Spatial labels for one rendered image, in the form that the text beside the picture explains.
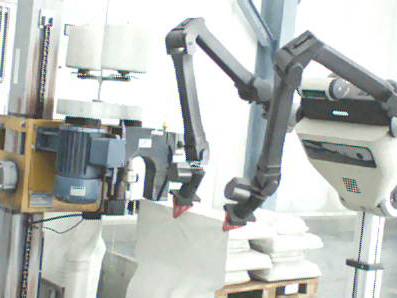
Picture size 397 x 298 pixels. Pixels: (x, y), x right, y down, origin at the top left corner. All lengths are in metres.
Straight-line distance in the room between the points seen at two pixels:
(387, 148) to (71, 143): 1.01
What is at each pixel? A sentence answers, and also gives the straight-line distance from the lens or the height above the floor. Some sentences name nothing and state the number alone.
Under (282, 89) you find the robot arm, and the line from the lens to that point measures 2.04.
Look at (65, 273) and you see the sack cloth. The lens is 3.02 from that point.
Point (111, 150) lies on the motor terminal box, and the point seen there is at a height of 1.27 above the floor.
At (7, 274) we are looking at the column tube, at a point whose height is 0.80.
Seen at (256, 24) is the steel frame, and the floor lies 2.44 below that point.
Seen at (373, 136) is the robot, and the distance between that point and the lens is 2.43.
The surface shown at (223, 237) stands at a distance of 2.37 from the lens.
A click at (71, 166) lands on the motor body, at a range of 2.40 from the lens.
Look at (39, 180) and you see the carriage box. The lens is 2.55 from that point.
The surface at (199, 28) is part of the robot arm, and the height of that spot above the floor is 1.69.
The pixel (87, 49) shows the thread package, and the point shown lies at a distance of 2.70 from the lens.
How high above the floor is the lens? 1.42
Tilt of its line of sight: 3 degrees down
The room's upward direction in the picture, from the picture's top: 6 degrees clockwise
